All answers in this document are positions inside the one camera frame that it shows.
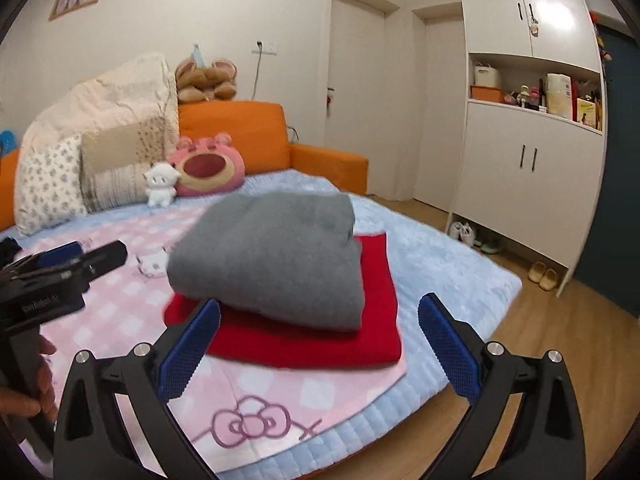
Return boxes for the grey zip-up sweatshirt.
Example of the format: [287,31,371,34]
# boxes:
[166,192,364,330]

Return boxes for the person's left hand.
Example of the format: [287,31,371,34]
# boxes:
[0,336,58,422]

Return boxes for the black garment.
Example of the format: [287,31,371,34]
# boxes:
[0,237,22,269]

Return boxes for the white floral pillow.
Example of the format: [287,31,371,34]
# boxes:
[14,134,87,236]

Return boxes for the beige patchwork pillow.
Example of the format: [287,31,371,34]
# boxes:
[80,117,165,212]

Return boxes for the pink Hello Kitty blanket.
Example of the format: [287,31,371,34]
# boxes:
[8,201,409,476]

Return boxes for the white sheep plush toy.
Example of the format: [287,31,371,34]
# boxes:
[143,162,180,208]

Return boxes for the yellow slippers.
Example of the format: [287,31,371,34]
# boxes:
[527,261,559,292]

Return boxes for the light blue quilted bedspread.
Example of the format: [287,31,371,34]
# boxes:
[18,196,522,479]

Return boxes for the red folded garment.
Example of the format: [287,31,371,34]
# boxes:
[162,231,404,370]

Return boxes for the pink bear plush pillow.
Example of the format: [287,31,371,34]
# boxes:
[167,132,245,197]

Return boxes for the cream folded duvet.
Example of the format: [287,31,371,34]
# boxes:
[20,52,179,157]

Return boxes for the white sneakers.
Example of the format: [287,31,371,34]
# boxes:
[448,221,476,247]

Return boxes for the brown bear plush toy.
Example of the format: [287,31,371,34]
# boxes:
[175,56,238,104]

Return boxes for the white wardrobe cabinet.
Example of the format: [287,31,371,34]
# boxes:
[449,0,608,286]

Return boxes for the white door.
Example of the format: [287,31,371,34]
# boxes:
[326,0,385,194]

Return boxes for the white paper towel pack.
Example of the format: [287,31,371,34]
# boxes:
[546,73,573,120]

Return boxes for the orange storage box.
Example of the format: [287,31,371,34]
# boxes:
[470,84,504,104]

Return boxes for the white container on shelf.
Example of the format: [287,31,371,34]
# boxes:
[474,63,501,89]

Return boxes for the blue ring cushion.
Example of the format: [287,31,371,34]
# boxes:
[0,130,17,157]

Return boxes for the orange bed frame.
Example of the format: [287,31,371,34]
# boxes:
[1,101,368,228]

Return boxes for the wall socket with cable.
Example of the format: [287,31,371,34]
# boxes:
[250,40,277,101]

